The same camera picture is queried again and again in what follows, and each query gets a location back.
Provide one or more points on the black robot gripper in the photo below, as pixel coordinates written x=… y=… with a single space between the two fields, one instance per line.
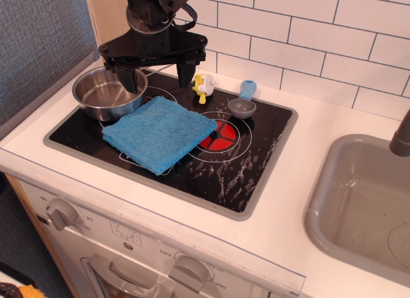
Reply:
x=134 y=50

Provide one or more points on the blue grey measuring spoon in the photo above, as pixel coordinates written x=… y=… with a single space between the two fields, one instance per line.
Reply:
x=243 y=107

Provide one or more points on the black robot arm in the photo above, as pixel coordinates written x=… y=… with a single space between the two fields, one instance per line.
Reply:
x=154 y=16

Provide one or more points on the white yellow toy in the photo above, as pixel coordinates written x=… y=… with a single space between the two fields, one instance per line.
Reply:
x=203 y=85

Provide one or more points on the stainless steel pot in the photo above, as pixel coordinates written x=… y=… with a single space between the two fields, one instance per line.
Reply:
x=101 y=96

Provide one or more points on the blue folded cloth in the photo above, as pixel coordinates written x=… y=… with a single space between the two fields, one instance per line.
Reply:
x=158 y=134

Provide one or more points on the left grey oven knob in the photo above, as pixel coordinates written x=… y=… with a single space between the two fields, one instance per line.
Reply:
x=61 y=214

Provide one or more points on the grey oven knob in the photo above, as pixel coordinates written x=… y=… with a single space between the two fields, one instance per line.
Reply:
x=190 y=273
x=61 y=214

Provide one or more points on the right grey oven knob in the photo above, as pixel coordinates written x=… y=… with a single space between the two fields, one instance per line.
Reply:
x=190 y=273

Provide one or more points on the grey sink basin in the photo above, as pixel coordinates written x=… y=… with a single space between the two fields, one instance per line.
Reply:
x=359 y=208

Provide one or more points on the grey faucet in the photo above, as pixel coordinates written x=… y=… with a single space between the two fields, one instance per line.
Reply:
x=399 y=144

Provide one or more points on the orange black object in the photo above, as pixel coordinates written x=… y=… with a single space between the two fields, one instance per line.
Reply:
x=9 y=290

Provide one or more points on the oven door handle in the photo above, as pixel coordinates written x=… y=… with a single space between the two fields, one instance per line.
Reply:
x=124 y=279

